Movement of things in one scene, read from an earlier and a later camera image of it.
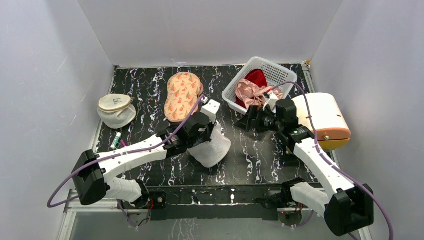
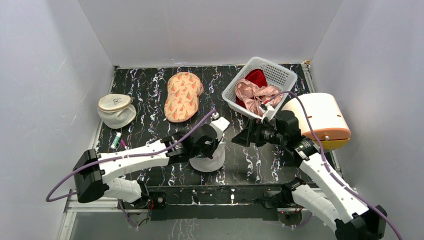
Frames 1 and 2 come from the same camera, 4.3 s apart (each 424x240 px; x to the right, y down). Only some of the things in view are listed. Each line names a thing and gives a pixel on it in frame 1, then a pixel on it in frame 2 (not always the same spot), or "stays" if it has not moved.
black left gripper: [207, 137] to [215, 145]
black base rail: [207, 203] stays
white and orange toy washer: [333, 132] stays
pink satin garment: [251, 93] stays
